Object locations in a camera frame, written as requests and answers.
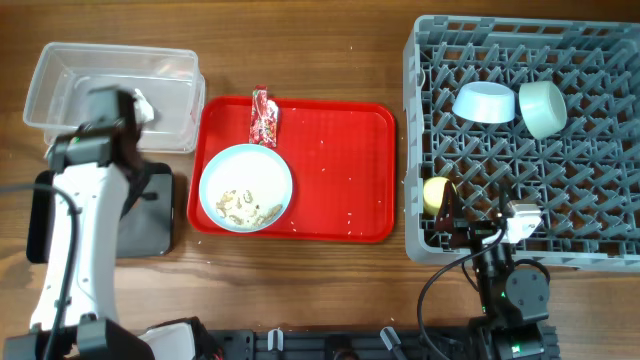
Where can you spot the red snack wrapper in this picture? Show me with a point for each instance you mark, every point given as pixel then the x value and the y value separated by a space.
pixel 264 119

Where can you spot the light blue plate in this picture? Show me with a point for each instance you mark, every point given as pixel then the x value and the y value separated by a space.
pixel 245 167

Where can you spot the light blue bowl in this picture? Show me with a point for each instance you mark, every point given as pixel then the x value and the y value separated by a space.
pixel 485 102

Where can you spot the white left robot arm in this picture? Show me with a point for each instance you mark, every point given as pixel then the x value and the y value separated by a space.
pixel 98 176

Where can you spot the red plastic tray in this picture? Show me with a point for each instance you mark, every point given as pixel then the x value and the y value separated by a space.
pixel 342 156

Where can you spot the grey dishwasher rack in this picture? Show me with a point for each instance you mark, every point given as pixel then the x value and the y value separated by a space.
pixel 585 178

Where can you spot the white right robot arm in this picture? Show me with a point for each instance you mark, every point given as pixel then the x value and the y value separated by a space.
pixel 514 294

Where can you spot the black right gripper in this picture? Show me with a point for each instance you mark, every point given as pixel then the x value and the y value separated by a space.
pixel 471 231

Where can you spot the mint green bowl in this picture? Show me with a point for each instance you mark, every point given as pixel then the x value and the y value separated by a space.
pixel 542 108

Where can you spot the yellow plastic cup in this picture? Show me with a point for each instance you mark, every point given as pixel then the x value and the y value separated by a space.
pixel 433 191

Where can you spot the clear plastic bin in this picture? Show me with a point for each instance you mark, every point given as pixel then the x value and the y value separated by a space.
pixel 169 79

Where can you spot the white tissue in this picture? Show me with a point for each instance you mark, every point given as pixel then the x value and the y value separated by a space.
pixel 144 111

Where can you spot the black plastic bin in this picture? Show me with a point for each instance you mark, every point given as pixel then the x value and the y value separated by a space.
pixel 146 229

